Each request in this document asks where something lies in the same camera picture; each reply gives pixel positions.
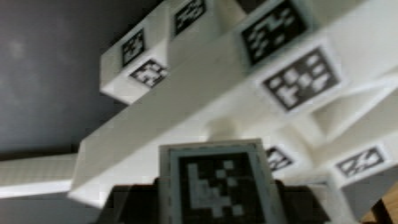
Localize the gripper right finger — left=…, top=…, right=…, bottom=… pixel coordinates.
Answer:
left=275, top=180, right=330, bottom=224

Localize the white chair backrest part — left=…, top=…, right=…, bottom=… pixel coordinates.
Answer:
left=69, top=0, right=398, bottom=224

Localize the white tagged cube leg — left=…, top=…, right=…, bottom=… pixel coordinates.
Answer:
left=234, top=0, right=316, bottom=72

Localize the white L-shaped border wall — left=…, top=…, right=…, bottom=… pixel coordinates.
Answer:
left=0, top=154, right=76, bottom=199

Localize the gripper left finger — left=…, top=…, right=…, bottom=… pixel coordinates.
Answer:
left=94, top=182, right=158, bottom=224

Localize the white chair leg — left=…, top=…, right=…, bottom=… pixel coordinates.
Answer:
left=158, top=138, right=287, bottom=224
left=99, top=0, right=246, bottom=105

